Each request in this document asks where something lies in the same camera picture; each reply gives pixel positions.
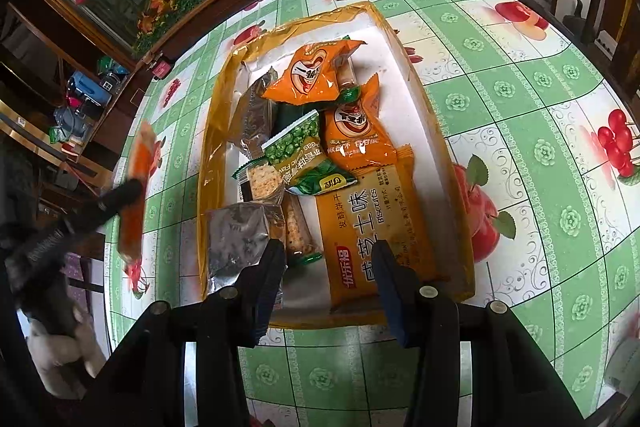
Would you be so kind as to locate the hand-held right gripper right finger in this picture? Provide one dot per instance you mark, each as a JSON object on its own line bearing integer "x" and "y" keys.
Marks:
{"x": 395, "y": 297}

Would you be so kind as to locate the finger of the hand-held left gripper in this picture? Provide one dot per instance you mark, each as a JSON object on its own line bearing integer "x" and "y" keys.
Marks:
{"x": 117, "y": 202}

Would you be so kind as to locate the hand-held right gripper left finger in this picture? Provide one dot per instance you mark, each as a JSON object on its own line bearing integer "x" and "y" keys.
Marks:
{"x": 265, "y": 287}

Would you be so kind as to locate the orange stick snack packet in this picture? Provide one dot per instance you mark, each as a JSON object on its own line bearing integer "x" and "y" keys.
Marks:
{"x": 136, "y": 177}

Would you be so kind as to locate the silver foil snack packet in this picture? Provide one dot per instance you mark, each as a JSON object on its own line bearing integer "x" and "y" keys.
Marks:
{"x": 235, "y": 239}

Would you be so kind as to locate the large orange biscuit packet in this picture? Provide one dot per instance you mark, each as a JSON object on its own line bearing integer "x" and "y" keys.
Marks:
{"x": 370, "y": 227}

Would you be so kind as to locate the small cracker packet green ends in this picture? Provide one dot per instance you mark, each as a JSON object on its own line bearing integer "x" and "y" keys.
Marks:
{"x": 260, "y": 179}

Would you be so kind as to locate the white tray with yellow tape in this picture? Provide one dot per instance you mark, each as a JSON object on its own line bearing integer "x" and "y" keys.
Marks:
{"x": 400, "y": 72}

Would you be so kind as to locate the person's left hand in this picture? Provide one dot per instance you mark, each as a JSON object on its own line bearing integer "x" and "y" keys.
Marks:
{"x": 57, "y": 357}

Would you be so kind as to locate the long cracker packet green ends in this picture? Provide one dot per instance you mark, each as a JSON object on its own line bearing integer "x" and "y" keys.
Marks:
{"x": 300, "y": 227}

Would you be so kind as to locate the blue container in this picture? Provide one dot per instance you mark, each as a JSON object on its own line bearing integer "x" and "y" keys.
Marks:
{"x": 90, "y": 87}

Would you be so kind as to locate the green pea snack packet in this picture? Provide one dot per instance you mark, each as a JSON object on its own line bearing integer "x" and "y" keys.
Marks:
{"x": 300, "y": 154}

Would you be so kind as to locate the brown and silver snack packet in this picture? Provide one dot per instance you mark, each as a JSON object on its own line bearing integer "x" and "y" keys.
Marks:
{"x": 255, "y": 114}

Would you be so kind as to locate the dark green snack packet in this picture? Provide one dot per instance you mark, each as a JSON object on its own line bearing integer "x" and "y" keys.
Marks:
{"x": 290, "y": 119}

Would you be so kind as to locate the orange snack packet round print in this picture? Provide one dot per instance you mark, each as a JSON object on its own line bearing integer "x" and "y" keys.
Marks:
{"x": 352, "y": 132}
{"x": 307, "y": 74}

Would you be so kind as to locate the green checked fruit-print tablecloth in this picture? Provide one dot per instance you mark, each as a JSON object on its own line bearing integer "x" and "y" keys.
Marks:
{"x": 500, "y": 107}

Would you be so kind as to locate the small brown snack stick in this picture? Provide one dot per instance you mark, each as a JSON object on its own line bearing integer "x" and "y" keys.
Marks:
{"x": 346, "y": 79}

